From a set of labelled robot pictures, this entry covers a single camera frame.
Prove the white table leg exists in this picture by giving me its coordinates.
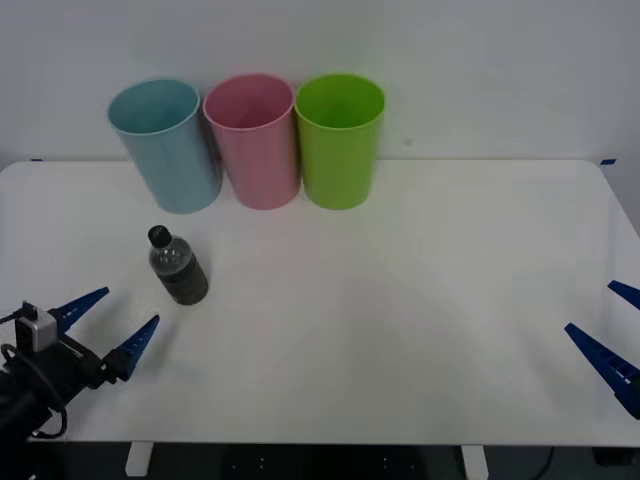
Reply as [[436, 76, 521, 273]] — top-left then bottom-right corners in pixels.
[[460, 444, 489, 480], [124, 442, 153, 477]]

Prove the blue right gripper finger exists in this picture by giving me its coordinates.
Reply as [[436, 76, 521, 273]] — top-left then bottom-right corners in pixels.
[[563, 322, 640, 420], [607, 280, 640, 311]]

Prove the pale blue plastic bin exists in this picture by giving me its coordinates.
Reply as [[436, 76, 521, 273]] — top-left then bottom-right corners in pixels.
[[107, 78, 224, 215]]

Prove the green plastic bin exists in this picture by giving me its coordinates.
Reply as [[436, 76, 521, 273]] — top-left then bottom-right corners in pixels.
[[293, 72, 387, 211]]

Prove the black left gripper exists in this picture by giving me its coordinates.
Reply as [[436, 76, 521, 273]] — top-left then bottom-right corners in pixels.
[[24, 286, 161, 405]]

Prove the pink plastic bin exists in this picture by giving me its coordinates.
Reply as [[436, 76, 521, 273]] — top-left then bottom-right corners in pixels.
[[202, 73, 303, 211]]

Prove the dark bottle with black cap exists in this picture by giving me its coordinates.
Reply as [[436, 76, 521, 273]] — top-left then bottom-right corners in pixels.
[[146, 224, 210, 307]]

